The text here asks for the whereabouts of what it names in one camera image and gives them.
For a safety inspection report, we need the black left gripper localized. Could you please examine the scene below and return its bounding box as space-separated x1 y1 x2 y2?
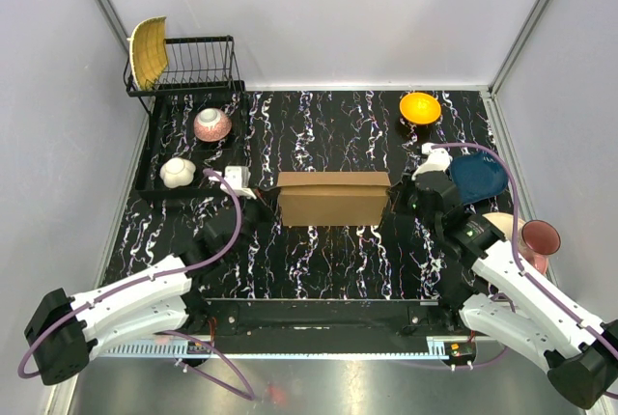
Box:
230 184 282 262

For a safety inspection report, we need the brown cardboard box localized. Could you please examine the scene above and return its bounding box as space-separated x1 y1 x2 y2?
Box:
277 172 391 227

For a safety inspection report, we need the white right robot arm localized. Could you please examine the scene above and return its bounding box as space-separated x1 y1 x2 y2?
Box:
391 171 617 410

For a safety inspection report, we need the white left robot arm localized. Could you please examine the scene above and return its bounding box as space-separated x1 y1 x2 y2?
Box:
18 200 273 386

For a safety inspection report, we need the left controller box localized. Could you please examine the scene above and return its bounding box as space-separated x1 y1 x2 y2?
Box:
187 341 211 355

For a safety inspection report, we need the controller box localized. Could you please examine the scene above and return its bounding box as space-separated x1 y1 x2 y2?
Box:
445 341 477 361
187 341 211 355

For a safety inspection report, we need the right controller box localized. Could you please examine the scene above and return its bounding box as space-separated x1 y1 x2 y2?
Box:
445 341 477 361

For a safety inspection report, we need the black marble pattern mat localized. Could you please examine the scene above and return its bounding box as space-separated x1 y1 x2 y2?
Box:
98 90 554 301

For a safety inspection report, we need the dark blue bowl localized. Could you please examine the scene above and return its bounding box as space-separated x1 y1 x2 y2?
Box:
449 152 509 205

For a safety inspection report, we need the orange bowl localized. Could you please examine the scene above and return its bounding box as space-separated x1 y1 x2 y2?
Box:
399 92 441 125

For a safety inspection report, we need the white flower-shaped bowl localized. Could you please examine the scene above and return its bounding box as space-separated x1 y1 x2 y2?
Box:
159 157 196 189

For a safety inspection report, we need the red patterned bowl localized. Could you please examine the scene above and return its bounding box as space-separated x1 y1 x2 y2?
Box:
193 108 232 143

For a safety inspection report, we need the cream floral plate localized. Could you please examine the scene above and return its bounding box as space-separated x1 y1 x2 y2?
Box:
483 212 525 241

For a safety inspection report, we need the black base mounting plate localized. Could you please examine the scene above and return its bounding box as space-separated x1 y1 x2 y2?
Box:
180 299 470 356

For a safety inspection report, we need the pink glass cup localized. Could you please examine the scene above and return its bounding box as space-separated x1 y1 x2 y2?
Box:
518 220 561 275

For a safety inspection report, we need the yellow woven plate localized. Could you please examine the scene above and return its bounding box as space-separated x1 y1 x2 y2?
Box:
127 16 169 91

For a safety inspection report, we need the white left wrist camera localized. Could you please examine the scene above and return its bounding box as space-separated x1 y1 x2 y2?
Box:
219 166 257 200

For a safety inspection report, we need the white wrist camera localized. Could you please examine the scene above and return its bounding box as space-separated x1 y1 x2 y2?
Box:
411 143 453 180
219 166 257 200

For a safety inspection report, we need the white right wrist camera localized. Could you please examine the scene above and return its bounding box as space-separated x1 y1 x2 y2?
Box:
411 143 453 180

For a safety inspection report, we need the aluminium frame rail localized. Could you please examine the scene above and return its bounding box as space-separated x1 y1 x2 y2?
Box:
65 301 593 342

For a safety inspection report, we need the black wire dish rack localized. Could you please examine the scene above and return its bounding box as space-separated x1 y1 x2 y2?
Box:
124 35 249 202

